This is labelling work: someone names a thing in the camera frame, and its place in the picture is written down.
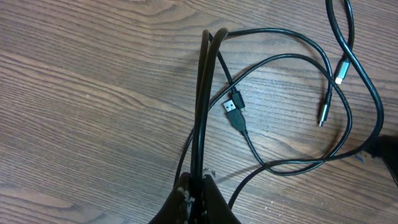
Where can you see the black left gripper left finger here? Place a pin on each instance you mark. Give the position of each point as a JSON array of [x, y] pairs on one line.
[[177, 207]]

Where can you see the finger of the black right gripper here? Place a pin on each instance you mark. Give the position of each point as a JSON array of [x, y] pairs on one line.
[[385, 147]]

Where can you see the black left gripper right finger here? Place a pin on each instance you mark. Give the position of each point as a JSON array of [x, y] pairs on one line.
[[216, 210]]

